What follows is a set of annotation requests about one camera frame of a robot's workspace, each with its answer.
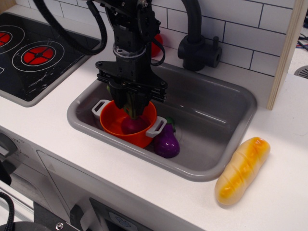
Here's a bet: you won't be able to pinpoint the black cable lower left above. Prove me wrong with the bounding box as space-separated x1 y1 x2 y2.
0 191 15 231

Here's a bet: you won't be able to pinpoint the white toy kitchen front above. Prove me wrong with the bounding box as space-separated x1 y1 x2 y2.
0 130 195 231

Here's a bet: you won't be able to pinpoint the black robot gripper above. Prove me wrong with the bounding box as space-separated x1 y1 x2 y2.
95 47 167 118

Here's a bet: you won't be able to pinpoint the dark grey toy faucet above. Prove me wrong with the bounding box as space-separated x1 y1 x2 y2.
178 0 222 71

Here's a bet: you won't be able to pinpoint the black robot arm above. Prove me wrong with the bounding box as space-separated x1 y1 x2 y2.
96 0 167 119

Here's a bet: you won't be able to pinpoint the light wooden side panel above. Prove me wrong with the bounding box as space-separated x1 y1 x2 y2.
266 0 308 110

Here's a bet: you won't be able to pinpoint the purple toy eggplant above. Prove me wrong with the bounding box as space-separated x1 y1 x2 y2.
154 117 180 158

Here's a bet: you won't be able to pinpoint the purple toy beet green leaves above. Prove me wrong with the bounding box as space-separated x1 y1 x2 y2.
101 91 151 135

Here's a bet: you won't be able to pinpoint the grey oven knob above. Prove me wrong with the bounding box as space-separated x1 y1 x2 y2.
0 133 18 157

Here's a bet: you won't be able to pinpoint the grey plastic sink basin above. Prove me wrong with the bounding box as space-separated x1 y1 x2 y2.
67 64 257 182

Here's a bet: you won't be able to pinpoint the black braided cable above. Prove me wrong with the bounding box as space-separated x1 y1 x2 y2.
32 0 108 56

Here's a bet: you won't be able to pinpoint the red toy tomato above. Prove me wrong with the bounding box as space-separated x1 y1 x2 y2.
151 34 163 58

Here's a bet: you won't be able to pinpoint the toy bread loaf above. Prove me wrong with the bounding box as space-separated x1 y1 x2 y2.
215 137 270 205

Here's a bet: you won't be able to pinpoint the orange toy pot grey handles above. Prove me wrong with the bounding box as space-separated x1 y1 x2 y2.
91 100 167 148

